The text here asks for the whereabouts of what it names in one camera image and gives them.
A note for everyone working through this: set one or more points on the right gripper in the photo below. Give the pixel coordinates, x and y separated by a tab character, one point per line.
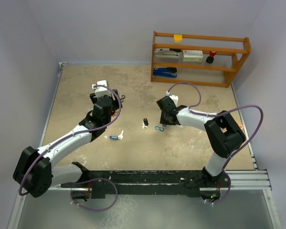
163	121

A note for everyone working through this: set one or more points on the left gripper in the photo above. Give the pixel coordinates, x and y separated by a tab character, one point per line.
115	103

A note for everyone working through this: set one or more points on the blue tag key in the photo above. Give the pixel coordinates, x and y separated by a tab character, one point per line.
119	137

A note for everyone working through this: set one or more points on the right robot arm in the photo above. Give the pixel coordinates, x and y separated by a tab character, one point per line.
214	128

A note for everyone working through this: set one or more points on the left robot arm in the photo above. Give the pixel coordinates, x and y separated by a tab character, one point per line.
34	170

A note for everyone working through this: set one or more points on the blue carabiner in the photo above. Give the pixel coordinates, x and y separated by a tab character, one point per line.
159	128

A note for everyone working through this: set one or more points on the black tag key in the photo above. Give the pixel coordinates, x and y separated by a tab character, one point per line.
145	123

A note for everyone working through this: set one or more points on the blue stapler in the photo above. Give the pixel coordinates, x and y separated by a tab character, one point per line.
170	72

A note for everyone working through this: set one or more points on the wooden shelf rack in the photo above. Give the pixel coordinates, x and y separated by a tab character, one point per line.
231	54

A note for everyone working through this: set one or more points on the white cardboard box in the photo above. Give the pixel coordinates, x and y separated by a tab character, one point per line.
192	55

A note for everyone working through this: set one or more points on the grey stapler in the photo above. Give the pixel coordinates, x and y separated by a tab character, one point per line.
167	53

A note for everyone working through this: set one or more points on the orange spiral notebook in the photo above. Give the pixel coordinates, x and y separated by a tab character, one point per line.
240	125

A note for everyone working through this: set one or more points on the yellow block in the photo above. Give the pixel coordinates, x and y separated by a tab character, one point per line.
177	38

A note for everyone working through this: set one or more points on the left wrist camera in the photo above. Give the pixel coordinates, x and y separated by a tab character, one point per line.
100	89

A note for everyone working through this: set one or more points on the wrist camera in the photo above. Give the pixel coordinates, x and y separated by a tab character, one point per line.
100	89
173	97

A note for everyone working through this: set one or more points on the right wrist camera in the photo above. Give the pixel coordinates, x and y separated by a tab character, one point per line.
173	97

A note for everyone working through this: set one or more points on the black base frame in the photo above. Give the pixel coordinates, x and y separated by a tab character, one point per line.
193	184

